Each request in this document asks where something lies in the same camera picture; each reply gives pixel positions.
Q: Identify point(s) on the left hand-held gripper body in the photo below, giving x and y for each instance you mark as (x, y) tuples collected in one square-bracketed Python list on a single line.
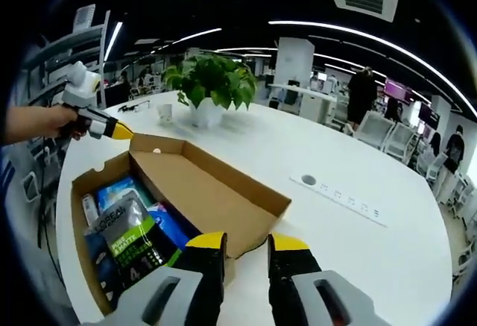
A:
[(80, 80)]

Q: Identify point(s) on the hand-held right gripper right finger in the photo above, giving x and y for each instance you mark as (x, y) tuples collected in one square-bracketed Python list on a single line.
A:
[(294, 266)]

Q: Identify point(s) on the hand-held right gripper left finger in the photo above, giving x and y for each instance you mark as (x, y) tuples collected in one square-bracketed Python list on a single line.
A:
[(201, 266)]

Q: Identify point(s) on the blue white wipes packet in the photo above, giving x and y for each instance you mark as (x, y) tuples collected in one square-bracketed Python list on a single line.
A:
[(115, 191)]

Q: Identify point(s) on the black green packet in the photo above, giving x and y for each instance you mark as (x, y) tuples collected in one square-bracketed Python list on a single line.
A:
[(138, 236)]

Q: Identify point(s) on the brown cardboard shoe box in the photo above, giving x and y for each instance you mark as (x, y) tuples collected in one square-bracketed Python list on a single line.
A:
[(208, 191)]

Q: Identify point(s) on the person's left hand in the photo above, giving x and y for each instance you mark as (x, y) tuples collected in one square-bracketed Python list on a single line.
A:
[(63, 122)]

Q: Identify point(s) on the grey metal shelf rack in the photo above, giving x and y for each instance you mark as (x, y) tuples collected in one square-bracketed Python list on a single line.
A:
[(105, 42)]

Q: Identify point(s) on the white appliance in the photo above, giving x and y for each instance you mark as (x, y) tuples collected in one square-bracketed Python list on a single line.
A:
[(85, 16)]

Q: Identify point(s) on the small white cup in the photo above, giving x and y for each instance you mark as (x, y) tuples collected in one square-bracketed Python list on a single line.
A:
[(165, 113)]

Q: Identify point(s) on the white table power strip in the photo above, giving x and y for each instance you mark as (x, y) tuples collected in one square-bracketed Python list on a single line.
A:
[(344, 198)]

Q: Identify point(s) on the dark blue packet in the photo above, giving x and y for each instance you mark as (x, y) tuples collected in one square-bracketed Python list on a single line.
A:
[(97, 255)]

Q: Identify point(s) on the potted green plant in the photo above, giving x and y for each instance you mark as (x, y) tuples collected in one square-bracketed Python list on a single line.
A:
[(208, 76)]

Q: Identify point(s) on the row of white office chairs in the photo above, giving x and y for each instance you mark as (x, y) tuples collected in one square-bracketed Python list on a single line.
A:
[(376, 128)]

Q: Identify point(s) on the black monitor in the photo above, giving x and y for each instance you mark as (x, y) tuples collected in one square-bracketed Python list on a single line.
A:
[(428, 115)]

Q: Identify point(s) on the purple display screen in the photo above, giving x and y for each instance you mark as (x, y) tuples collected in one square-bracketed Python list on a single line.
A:
[(397, 91)]

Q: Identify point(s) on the ceiling light strip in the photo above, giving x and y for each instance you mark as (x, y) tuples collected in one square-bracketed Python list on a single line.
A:
[(298, 23)]

